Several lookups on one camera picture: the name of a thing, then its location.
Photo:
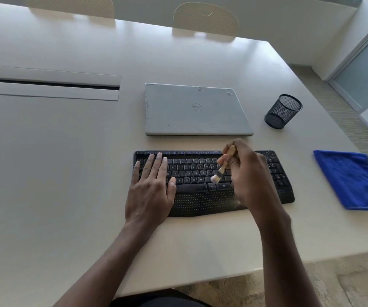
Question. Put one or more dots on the cream perforated chair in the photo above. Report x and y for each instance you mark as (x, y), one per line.
(70, 4)
(205, 19)

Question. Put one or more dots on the silver laptop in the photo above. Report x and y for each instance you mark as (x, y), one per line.
(187, 115)

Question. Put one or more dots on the small wooden brush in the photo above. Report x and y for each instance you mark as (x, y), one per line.
(232, 150)

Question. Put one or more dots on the person's left forearm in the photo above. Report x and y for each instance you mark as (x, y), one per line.
(97, 268)

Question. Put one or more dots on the person's right forearm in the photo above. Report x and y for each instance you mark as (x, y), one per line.
(286, 271)

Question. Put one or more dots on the blue microfibre cloth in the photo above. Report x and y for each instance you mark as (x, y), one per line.
(350, 179)

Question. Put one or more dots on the person's black clothing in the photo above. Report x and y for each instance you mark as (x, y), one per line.
(161, 298)

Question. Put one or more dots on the person's right hand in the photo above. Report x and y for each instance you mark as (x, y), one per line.
(251, 179)

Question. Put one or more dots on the black mesh pen holder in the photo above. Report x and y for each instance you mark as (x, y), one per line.
(282, 112)

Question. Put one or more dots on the frosted glass door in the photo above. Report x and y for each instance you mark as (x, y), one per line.
(363, 70)

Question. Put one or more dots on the black keyboard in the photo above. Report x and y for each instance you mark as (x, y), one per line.
(196, 195)

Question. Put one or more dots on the person's left hand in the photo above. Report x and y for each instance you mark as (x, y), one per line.
(148, 195)

